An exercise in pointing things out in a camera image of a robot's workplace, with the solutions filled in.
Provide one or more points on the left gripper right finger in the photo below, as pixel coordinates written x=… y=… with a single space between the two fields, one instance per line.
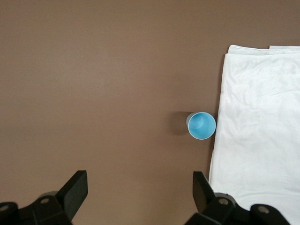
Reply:
x=206 y=201

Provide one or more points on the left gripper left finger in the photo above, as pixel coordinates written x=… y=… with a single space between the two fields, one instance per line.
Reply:
x=68 y=199

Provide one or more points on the blue plastic cup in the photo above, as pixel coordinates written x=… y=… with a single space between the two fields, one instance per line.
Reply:
x=201 y=126

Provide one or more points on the white cloth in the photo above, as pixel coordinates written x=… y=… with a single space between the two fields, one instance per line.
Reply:
x=260 y=126

